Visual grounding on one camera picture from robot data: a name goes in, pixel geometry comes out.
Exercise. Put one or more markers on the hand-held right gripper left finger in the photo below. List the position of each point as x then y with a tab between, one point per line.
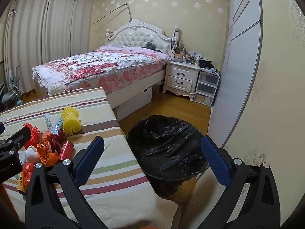
88	162

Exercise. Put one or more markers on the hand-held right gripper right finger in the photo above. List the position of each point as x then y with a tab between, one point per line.
214	159

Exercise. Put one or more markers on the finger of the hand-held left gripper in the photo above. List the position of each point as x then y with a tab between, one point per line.
2	128
22	136

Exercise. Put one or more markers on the red honeycomb paper decoration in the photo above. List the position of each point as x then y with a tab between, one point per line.
33	134

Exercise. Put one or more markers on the red can with black cap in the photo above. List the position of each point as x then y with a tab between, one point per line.
66	150

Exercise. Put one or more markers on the trash bin with black bag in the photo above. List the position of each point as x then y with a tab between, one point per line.
166	148

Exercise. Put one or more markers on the red paper lantern decoration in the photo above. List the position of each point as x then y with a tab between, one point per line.
26	171

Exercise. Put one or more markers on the white crumpled tissue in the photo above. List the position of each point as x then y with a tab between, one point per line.
31	153

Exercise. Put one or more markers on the white tube with green print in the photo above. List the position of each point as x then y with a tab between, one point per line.
48	121

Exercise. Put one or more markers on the orange crumpled paper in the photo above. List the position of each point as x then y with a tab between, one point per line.
47	157

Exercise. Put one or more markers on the red ribbon flower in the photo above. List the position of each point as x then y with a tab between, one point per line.
56	140

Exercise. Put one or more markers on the blue and silver tube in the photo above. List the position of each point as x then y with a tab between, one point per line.
57	125

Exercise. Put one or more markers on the grey desk chair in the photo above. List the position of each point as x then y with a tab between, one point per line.
10	93

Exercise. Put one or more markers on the yellow honeycomb paper decoration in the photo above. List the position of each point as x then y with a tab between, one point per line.
70	121

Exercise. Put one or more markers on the clear plastic drawer unit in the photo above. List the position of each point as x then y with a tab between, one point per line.
206	85

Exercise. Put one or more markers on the white cardboard box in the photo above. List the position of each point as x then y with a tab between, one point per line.
135	102

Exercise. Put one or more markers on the beige curtain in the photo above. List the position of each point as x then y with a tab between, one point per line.
26	47
69	28

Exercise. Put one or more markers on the white nightstand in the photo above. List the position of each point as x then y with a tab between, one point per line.
181	76

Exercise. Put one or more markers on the dark clutter pile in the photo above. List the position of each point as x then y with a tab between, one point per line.
207	64

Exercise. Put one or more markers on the white wardrobe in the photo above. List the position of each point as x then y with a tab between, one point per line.
238	64

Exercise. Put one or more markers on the floral bedspread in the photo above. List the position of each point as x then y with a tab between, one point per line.
107	64

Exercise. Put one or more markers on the group of toiletry bottles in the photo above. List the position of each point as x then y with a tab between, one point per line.
188	57

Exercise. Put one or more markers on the dark cloth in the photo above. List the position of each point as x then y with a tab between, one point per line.
150	45

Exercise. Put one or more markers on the thin metal pole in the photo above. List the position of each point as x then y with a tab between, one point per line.
129	12

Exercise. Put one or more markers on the white tufted bed frame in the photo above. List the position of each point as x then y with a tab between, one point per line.
138	37

